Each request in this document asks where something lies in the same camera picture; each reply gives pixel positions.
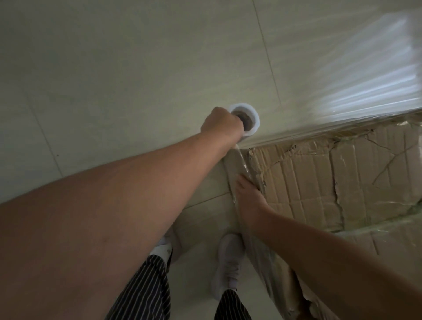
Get person's right hand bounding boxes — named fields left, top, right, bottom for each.
left=234, top=174, right=275, bottom=230

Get white stretch film roll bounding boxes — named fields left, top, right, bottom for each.
left=228, top=103, right=261, bottom=143

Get clear stretch film sheet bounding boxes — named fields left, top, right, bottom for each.
left=225, top=7, right=422, bottom=320

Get person's left forearm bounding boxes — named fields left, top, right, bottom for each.
left=0, top=129, right=231, bottom=320

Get person's left hand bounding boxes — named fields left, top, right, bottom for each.
left=200, top=106, right=245, bottom=155

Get white shoe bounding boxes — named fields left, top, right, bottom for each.
left=150, top=227, right=182, bottom=264
left=210, top=233, right=246, bottom=301

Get white right shoe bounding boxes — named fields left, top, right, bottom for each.
left=210, top=233, right=246, bottom=301

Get person's right forearm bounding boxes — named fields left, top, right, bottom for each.
left=252, top=208, right=422, bottom=320

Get brown cardboard box stack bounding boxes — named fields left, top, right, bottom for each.
left=225, top=114, right=422, bottom=320

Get white left shoe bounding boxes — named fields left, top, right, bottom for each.
left=150, top=227, right=182, bottom=264

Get black white striped trousers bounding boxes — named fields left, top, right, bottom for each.
left=105, top=254, right=253, bottom=320

